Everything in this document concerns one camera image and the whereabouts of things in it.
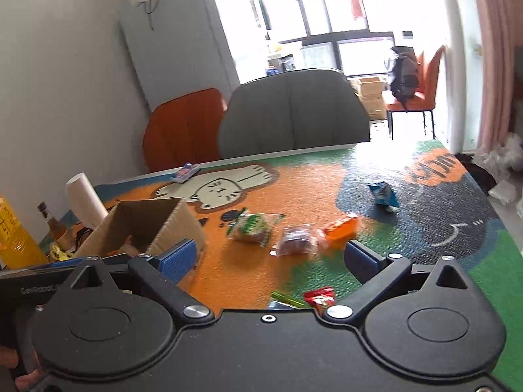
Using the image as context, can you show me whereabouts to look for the black bag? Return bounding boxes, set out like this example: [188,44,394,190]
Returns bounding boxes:
[455,153,498,195]

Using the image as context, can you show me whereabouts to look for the orange snack packet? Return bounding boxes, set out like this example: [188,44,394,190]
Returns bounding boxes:
[318,213,361,251]

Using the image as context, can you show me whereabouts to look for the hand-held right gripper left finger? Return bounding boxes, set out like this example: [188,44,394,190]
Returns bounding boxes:
[61,238,216,324]

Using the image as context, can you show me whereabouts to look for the red snack packet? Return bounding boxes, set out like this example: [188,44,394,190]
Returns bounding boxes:
[303,288,336,316]

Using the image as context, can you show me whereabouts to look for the black cable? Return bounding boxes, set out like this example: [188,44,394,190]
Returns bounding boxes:
[142,0,159,32]

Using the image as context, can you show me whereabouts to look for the small purple packet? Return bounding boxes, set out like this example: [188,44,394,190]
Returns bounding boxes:
[172,162,202,183]

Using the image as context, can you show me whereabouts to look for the teal snack packet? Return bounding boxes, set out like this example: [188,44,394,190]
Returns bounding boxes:
[367,181,400,214]

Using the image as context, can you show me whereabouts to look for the white shelf unit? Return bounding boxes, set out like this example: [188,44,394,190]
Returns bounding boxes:
[265,41,304,77]

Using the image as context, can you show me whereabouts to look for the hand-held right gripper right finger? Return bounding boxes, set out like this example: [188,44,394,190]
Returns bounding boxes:
[322,240,478,324]

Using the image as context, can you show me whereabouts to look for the green candy wrapper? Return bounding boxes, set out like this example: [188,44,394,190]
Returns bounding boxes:
[267,291,312,311]

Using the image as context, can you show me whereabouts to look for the cardboard box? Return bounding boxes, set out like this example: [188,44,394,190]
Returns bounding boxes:
[74,197,207,283]

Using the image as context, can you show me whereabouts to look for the yellow green small item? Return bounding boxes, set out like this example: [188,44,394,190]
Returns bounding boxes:
[49,243,75,262]

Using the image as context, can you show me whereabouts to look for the grey black backpack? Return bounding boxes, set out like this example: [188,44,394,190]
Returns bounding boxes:
[386,46,421,111]

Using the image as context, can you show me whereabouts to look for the person's left hand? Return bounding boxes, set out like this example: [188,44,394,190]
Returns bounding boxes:
[0,344,43,392]

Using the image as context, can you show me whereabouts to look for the green snack packet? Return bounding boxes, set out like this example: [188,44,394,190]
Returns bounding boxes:
[226,209,285,248]

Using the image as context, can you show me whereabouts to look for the pink curtain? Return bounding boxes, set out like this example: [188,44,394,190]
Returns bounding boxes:
[466,0,523,156]

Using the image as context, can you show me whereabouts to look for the crumpled white plastic bags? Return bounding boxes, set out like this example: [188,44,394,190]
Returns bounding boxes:
[474,133,523,205]

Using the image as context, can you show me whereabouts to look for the white paper towel roll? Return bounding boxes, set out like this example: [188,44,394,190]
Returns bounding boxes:
[66,171,109,230]

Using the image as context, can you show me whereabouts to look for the orange chair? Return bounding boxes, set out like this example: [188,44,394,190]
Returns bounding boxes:
[382,45,447,140]
[142,88,228,173]

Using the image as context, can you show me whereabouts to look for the dark glass bottle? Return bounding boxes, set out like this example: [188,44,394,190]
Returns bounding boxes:
[38,202,76,254]

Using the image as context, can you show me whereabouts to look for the black wire holder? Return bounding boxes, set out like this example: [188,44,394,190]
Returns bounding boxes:
[74,226,94,254]

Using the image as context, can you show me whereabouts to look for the yellow oil bottle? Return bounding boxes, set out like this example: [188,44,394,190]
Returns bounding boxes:
[0,197,50,271]

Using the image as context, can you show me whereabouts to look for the grey chair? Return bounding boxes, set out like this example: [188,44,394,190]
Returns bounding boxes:
[217,67,372,160]

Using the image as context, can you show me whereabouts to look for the clear brown snack packet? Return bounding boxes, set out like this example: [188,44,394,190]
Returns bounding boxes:
[271,224,320,259]

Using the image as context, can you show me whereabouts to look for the printed cardboard carton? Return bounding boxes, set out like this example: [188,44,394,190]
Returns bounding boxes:
[350,75,389,120]

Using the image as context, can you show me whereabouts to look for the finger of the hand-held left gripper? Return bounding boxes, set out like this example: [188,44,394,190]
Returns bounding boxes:
[100,252,142,269]
[28,257,89,271]

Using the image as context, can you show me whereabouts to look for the white refrigerator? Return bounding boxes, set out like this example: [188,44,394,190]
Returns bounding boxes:
[118,0,271,113]

